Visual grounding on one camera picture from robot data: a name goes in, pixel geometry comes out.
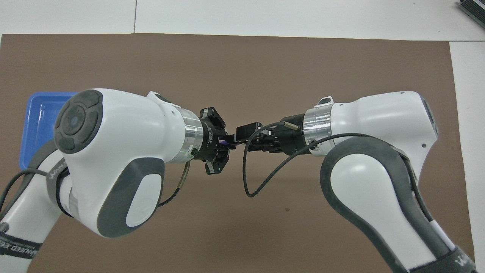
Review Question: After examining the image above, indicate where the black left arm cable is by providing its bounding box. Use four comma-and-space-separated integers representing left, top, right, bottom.
0, 161, 190, 213

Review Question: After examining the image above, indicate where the grey ribbed device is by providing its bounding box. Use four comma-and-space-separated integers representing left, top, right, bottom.
457, 0, 485, 24

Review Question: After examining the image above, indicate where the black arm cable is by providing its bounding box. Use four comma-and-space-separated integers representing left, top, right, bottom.
0, 161, 190, 213
242, 121, 379, 198

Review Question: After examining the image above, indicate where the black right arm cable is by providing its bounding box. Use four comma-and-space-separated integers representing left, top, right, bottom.
242, 121, 379, 198

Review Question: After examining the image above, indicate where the blue plastic tray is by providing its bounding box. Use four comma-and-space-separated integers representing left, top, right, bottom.
19, 92, 78, 170

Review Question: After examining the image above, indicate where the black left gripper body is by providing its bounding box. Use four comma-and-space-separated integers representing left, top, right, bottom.
197, 118, 228, 162

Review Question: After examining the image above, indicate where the brown table mat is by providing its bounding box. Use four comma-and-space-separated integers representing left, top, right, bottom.
0, 33, 477, 273

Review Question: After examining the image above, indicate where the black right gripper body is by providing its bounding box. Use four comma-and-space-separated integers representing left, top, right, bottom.
261, 114, 308, 155

